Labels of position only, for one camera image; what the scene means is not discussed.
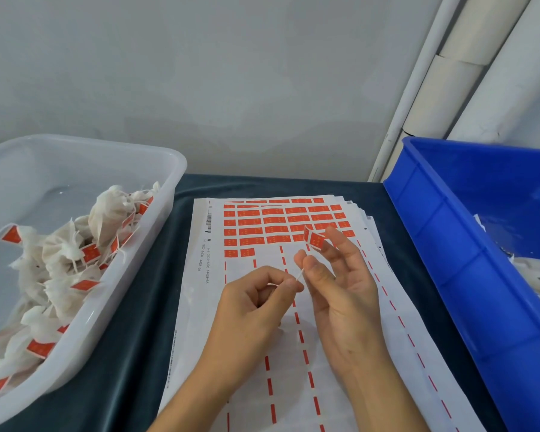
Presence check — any person's left hand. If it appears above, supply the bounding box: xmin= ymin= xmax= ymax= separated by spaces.
xmin=205 ymin=266 xmax=305 ymax=386

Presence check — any person's right hand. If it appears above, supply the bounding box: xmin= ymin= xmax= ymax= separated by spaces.
xmin=293 ymin=226 xmax=391 ymax=384

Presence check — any thin white string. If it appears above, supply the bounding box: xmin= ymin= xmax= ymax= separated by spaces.
xmin=266 ymin=266 xmax=306 ymax=289

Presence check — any small red label sticker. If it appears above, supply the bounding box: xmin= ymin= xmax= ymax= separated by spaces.
xmin=303 ymin=225 xmax=327 ymax=251

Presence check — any person's left forearm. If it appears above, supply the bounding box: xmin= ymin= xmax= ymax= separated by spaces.
xmin=146 ymin=364 xmax=254 ymax=432

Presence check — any person's right forearm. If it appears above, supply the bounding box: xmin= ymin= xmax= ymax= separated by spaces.
xmin=342 ymin=365 xmax=431 ymax=432

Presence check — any stack of red label sheets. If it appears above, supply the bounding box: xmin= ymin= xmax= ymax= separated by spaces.
xmin=157 ymin=194 xmax=488 ymax=432

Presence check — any blue plastic bin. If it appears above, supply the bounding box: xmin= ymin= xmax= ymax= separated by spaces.
xmin=382 ymin=136 xmax=540 ymax=432

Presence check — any dark teal table cloth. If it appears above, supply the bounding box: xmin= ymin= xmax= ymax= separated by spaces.
xmin=0 ymin=173 xmax=508 ymax=432

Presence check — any pile of plain white bags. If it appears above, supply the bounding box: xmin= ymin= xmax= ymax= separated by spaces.
xmin=472 ymin=213 xmax=540 ymax=321

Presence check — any thin white pipe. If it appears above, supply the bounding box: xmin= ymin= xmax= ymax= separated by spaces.
xmin=367 ymin=0 xmax=464 ymax=183

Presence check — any white jointed pipe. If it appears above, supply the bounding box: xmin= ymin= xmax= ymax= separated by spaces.
xmin=380 ymin=0 xmax=534 ymax=182

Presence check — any pile of red-tagged white bags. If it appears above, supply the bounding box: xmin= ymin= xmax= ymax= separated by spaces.
xmin=0 ymin=181 xmax=162 ymax=395

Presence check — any wide white pipe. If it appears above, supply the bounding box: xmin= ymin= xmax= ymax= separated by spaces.
xmin=447 ymin=0 xmax=540 ymax=152

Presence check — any white plastic bin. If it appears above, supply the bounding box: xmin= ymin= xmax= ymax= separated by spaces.
xmin=0 ymin=134 xmax=188 ymax=432

